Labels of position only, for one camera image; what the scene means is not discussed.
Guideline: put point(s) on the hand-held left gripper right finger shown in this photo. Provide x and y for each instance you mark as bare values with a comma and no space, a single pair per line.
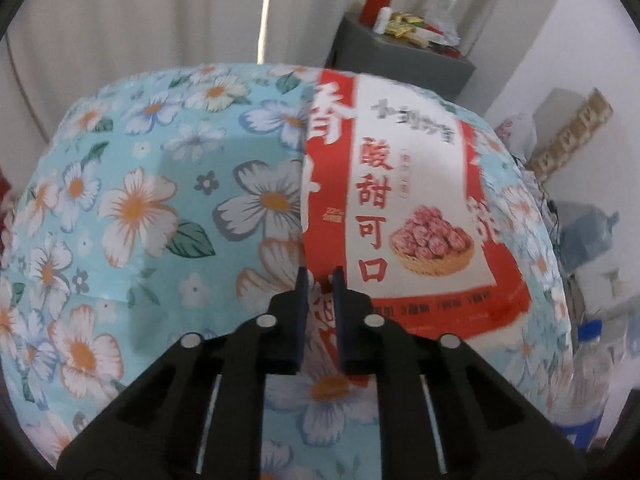
340,330

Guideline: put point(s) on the small red box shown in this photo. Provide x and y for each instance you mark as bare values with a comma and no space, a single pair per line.
452,52

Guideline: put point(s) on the red white snack bag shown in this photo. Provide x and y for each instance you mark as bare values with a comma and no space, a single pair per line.
415,170

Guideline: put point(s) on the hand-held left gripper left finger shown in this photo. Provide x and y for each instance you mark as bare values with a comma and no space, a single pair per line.
300,330

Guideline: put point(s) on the red thermos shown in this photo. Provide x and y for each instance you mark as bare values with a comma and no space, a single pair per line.
372,5

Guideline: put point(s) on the clear bottle with blue label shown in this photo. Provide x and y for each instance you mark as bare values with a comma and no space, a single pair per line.
592,375

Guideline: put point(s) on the white curtain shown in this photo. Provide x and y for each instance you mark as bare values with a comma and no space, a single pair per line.
125,10

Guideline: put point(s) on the tall tile-patterned box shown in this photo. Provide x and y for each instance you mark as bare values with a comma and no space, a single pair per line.
575,135

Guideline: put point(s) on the white plastic shopping bag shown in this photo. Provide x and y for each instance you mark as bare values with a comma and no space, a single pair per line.
520,135

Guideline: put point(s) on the large blue water jug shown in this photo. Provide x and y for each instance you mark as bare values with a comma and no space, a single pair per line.
590,235

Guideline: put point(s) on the blue floral blanket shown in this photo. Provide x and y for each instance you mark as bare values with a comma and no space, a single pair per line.
150,210

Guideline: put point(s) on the grey cabinet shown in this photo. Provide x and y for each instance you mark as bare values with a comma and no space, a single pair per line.
395,65

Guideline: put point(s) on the small white bottle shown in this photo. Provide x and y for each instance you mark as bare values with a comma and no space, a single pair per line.
382,21

